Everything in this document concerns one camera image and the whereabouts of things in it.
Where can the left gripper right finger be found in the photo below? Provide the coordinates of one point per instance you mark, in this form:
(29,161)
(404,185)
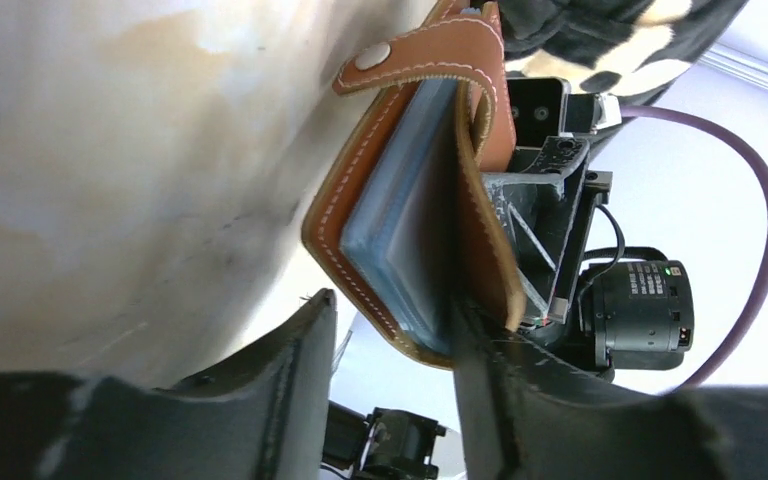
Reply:
(526,414)

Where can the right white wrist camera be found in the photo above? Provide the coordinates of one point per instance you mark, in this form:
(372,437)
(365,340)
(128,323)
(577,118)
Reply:
(545,107)

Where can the black floral plush blanket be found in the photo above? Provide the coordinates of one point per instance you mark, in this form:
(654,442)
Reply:
(624,48)

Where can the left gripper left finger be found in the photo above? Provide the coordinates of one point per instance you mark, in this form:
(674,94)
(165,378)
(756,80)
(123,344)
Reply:
(258,414)

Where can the brown leather card holder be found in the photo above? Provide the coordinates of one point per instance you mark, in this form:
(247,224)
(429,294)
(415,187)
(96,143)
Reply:
(402,221)

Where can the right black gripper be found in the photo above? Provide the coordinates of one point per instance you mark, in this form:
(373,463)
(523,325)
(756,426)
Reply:
(537,204)

